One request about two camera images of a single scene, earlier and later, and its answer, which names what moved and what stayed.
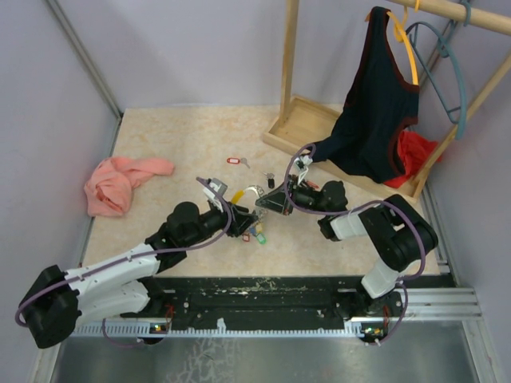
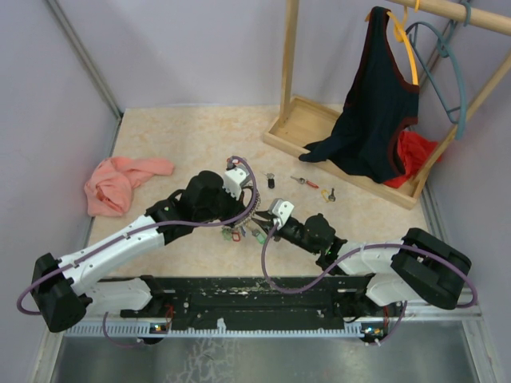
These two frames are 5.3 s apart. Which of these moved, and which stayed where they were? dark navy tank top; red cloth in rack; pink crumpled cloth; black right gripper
Moved: black right gripper
Stayed: dark navy tank top; red cloth in rack; pink crumpled cloth
